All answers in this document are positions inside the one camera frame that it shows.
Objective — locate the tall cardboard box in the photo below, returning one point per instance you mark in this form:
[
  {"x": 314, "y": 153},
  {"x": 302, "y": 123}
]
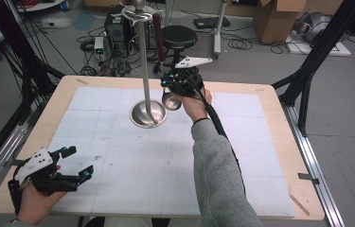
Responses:
[{"x": 276, "y": 25}]

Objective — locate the person's left hand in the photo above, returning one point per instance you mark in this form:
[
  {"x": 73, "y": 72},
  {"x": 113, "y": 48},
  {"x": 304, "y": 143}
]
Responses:
[{"x": 34, "y": 205}]

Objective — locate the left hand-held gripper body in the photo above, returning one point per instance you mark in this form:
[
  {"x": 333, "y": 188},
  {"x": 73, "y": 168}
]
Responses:
[{"x": 39, "y": 170}]

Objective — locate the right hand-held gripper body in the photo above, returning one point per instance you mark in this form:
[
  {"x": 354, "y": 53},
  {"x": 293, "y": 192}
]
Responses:
[{"x": 186, "y": 83}]

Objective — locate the white power adapter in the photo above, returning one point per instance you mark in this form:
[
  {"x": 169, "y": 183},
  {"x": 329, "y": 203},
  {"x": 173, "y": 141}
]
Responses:
[{"x": 98, "y": 42}]

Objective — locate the open cardboard box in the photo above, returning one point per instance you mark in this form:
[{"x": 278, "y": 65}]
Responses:
[{"x": 102, "y": 2}]

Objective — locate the person's right hand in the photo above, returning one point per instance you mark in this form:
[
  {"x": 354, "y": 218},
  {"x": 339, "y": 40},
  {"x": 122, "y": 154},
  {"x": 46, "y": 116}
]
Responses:
[{"x": 197, "y": 107}]

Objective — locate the black rail clamp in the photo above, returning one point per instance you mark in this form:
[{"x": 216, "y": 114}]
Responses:
[{"x": 308, "y": 178}]

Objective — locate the white grid mat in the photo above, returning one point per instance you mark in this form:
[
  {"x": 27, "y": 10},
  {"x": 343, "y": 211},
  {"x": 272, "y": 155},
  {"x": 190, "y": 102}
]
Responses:
[{"x": 134, "y": 173}]

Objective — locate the black flat device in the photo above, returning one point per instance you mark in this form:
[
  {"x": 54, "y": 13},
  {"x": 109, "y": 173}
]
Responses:
[{"x": 211, "y": 22}]

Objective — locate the black round stool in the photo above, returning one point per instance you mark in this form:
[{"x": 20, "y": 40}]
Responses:
[{"x": 178, "y": 36}]

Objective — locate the black computer tower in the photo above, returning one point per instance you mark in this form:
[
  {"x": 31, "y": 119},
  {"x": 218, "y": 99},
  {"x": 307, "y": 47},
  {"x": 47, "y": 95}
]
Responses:
[{"x": 115, "y": 31}]

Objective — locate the white floor board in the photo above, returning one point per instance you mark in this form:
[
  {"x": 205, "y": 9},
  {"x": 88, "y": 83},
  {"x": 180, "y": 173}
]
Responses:
[{"x": 339, "y": 50}]

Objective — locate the black metal frame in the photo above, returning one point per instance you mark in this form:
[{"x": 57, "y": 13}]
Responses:
[
  {"x": 320, "y": 47},
  {"x": 14, "y": 41}
]

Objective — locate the white floor stand leg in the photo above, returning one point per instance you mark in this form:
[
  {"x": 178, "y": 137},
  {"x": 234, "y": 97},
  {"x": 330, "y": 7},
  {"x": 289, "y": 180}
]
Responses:
[{"x": 220, "y": 28}]

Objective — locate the grey round appliance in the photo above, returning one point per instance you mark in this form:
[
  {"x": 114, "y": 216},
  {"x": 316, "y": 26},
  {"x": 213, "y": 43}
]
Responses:
[{"x": 318, "y": 23}]

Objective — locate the steel utensil stand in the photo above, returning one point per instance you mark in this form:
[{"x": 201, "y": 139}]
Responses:
[{"x": 140, "y": 116}]

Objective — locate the round white platform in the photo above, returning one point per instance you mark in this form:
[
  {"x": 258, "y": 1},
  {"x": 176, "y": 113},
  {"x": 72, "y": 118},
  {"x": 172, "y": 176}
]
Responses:
[{"x": 45, "y": 4}]

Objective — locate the thin wooden strip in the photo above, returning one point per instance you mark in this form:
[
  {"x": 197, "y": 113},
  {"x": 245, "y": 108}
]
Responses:
[{"x": 298, "y": 204}]

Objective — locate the blue tape roll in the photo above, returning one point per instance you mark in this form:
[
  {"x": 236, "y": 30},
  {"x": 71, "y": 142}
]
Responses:
[{"x": 65, "y": 6}]

